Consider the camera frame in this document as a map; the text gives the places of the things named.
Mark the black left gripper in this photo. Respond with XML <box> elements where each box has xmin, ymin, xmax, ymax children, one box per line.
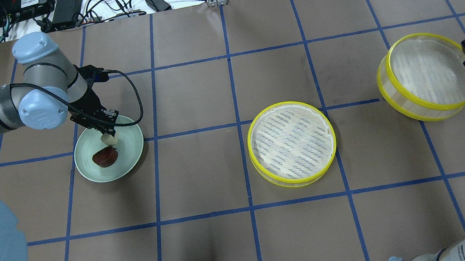
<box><xmin>67</xmin><ymin>65</ymin><xmax>118</xmax><ymax>138</ymax></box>

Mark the dark brown bun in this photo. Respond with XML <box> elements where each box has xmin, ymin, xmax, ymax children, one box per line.
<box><xmin>91</xmin><ymin>146</ymin><xmax>118</xmax><ymax>168</ymax></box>

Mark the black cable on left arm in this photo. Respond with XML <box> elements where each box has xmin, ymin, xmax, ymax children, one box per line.
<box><xmin>0</xmin><ymin>65</ymin><xmax>145</xmax><ymax>144</ymax></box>

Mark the white bun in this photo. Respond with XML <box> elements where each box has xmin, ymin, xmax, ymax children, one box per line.
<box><xmin>100</xmin><ymin>133</ymin><xmax>120</xmax><ymax>147</ymax></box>

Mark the black electronics box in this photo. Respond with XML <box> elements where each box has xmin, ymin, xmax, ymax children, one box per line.
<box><xmin>51</xmin><ymin>0</ymin><xmax>82</xmax><ymax>31</ymax></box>

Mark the yellow rimmed bamboo steamer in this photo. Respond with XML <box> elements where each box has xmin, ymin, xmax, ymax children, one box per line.
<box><xmin>376</xmin><ymin>33</ymin><xmax>465</xmax><ymax>122</ymax></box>
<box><xmin>247</xmin><ymin>101</ymin><xmax>337</xmax><ymax>188</ymax></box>

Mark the light green plate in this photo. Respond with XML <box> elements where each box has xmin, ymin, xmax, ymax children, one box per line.
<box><xmin>74</xmin><ymin>115</ymin><xmax>145</xmax><ymax>183</ymax></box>

